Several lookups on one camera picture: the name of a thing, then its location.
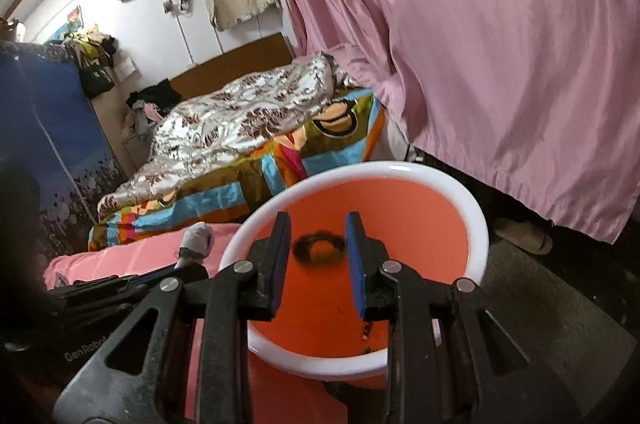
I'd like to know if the hanging clothes bundle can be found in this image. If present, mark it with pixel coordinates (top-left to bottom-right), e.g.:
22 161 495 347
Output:
62 24 121 70

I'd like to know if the brown handbag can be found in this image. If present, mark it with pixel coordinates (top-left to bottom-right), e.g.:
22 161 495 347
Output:
0 17 26 42

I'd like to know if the white tube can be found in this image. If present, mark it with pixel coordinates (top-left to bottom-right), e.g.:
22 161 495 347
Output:
175 221 216 271

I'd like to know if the floral quilt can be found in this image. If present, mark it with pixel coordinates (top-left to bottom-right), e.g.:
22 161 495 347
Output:
97 52 363 222

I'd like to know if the pink curtain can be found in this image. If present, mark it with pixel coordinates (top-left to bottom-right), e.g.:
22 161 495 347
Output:
252 0 640 245

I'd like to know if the wall poster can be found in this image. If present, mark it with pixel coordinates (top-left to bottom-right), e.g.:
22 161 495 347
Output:
47 4 83 42

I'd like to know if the wooden headboard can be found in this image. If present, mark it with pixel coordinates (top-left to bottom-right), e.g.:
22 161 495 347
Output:
167 32 296 102

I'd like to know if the orange basin with white rim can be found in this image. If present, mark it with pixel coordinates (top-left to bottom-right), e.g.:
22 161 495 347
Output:
218 161 490 392

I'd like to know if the blue dotted fabric wardrobe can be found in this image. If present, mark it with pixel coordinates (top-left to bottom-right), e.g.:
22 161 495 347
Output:
0 39 128 255

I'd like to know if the black hanging bag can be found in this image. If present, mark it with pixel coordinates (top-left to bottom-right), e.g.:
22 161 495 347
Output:
77 63 117 99

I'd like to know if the pile of clothes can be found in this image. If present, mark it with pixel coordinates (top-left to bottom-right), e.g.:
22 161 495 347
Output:
125 78 183 140

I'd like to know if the beige slipper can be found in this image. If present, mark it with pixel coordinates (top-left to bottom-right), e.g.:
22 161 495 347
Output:
492 217 553 255

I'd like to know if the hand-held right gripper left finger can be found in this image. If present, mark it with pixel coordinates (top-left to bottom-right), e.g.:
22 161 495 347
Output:
52 211 293 424

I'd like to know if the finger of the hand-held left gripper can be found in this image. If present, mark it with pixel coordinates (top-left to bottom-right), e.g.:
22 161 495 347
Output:
47 262 210 305

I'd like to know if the black hair tie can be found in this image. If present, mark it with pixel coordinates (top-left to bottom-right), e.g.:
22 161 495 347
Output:
291 230 347 266

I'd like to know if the colourful cartoon blanket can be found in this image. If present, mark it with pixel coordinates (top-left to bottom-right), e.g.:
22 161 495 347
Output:
87 87 388 252

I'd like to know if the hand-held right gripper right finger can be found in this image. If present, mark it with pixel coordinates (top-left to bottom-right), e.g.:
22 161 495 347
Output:
344 211 566 424

